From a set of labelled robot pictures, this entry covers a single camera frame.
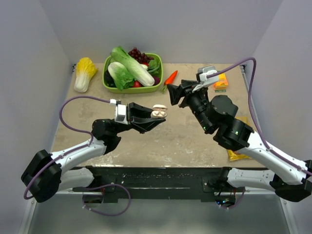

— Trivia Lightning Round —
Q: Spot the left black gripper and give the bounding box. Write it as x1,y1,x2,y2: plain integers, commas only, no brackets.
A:
113,102,165,135

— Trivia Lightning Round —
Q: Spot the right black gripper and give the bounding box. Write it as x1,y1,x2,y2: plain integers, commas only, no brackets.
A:
167,79,213,132

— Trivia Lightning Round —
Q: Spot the pink earbud charging case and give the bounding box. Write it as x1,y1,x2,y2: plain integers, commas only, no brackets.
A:
151,104,168,118

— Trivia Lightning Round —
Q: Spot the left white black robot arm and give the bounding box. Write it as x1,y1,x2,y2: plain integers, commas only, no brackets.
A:
21,99,168,202

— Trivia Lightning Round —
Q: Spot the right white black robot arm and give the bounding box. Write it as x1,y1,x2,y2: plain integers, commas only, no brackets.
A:
167,80,312,202

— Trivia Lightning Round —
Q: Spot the orange carrot toy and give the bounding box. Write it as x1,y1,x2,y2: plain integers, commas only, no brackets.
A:
160,70,178,94

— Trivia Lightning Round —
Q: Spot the purple onion toy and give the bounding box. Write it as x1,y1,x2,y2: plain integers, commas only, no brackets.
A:
153,76,160,86

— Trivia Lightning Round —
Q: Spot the red tomato toy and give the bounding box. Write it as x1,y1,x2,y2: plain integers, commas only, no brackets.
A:
132,80,142,88

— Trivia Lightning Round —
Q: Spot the green leaf toy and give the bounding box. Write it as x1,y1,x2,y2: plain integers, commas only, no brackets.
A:
148,58,160,74

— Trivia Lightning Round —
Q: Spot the long green lettuce toy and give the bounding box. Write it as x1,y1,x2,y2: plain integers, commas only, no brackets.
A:
111,46,155,87

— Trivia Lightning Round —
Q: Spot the short green cabbage toy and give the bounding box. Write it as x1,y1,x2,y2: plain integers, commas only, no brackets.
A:
108,61,135,90

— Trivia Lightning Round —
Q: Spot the green plastic basket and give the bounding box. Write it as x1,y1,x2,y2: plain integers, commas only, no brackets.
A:
102,53,164,94

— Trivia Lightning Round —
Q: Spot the orange sponge package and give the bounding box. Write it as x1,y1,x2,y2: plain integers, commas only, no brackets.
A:
214,73,229,92

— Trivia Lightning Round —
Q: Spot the dark red grapes toy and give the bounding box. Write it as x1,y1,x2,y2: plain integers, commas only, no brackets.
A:
128,47,154,64

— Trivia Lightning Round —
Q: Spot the yellow napa cabbage toy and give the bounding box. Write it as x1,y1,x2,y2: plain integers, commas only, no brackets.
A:
74,57,98,93

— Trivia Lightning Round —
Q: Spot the yellow Lays chips bag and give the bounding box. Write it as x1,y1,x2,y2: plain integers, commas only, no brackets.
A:
227,116,251,161

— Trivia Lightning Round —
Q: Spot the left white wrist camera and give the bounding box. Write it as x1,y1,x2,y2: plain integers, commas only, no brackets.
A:
109,99,128,125

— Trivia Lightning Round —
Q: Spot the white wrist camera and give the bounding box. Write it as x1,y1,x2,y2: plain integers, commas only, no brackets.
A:
109,99,128,125
192,66,219,93

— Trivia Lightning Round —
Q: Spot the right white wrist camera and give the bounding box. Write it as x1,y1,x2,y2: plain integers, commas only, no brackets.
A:
192,66,219,93

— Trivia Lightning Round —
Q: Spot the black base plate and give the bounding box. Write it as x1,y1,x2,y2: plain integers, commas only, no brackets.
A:
73,166,243,203

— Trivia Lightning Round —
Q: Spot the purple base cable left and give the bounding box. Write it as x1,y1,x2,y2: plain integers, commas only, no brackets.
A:
81,184,131,216

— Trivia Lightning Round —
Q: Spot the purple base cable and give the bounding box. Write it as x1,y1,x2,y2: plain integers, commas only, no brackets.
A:
81,184,131,216
218,187,246,210

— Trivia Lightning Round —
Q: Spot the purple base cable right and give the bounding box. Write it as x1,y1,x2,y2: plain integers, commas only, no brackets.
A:
218,187,246,210

